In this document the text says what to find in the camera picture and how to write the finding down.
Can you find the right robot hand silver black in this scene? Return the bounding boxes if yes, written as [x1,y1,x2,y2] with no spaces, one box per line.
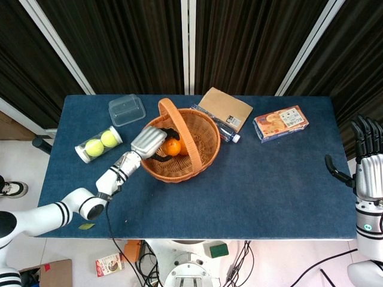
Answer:
[325,114,383,201]

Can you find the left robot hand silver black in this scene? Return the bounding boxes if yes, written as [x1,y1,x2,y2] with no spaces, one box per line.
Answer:
[130,126,182,164]

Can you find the small orange fruit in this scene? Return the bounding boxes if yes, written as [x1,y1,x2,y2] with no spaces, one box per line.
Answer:
[162,139,182,157]

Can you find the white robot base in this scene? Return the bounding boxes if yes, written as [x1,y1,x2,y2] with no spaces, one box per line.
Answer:
[146,239,237,287]

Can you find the clear plastic food container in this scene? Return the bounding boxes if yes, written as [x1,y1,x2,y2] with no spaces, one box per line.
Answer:
[108,93,147,127]

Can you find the yellow tennis ball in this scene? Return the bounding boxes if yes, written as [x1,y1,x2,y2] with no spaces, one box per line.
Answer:
[85,139,105,158]
[101,130,119,148]

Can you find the clear tennis ball tube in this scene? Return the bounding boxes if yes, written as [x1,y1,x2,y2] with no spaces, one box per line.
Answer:
[74,126,124,164]

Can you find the clear plastic water bottle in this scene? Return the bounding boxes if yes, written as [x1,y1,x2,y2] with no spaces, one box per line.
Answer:
[191,103,241,144]

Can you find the brown cardboard envelope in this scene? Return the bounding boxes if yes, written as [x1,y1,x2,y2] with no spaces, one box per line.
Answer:
[197,87,254,134]

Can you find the dark pleated curtain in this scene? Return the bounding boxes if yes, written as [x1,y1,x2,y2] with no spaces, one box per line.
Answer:
[35,0,184,95]
[194,0,330,96]
[0,0,86,129]
[285,0,383,152]

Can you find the orange snack box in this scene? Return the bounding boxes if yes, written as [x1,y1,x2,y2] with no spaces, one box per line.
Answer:
[253,105,310,144]

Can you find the orange plastic object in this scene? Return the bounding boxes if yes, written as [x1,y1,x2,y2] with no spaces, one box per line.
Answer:
[123,240,142,264]

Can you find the blue felt table cover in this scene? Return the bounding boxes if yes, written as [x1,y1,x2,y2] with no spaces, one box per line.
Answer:
[35,94,358,241]

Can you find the small red white box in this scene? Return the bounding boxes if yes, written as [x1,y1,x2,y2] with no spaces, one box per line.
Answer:
[95,252,125,278]

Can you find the green block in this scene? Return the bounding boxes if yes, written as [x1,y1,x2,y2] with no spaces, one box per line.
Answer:
[209,243,230,259]

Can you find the brown cardboard box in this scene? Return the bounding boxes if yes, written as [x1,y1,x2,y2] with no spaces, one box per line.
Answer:
[0,111,37,141]

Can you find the white black sneaker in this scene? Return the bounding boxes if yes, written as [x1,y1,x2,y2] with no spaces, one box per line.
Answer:
[0,180,29,199]

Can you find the brown cardboard sheet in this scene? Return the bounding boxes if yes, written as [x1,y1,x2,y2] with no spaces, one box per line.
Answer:
[19,259,74,287]

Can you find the orange wicker basket with handle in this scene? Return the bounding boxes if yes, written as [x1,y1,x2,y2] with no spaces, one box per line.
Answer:
[139,97,221,184]

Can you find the black floor cable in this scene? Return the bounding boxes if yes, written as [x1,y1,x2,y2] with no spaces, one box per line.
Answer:
[294,248,358,287]

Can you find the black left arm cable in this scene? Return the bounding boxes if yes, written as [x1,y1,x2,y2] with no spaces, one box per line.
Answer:
[105,200,141,287]

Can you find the white vertical frame post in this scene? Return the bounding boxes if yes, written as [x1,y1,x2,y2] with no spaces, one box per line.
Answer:
[181,0,197,95]

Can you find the black cylindrical post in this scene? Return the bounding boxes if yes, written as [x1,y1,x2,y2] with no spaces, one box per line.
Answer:
[32,137,53,155]

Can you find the white low frame bar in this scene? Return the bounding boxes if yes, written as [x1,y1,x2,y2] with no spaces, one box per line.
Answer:
[0,97,57,137]

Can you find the white slanted frame post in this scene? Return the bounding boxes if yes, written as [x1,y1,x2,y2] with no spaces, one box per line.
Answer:
[18,0,96,95]
[275,0,348,96]

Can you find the black cable bundle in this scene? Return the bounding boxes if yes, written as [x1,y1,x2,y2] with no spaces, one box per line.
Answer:
[223,240,255,287]

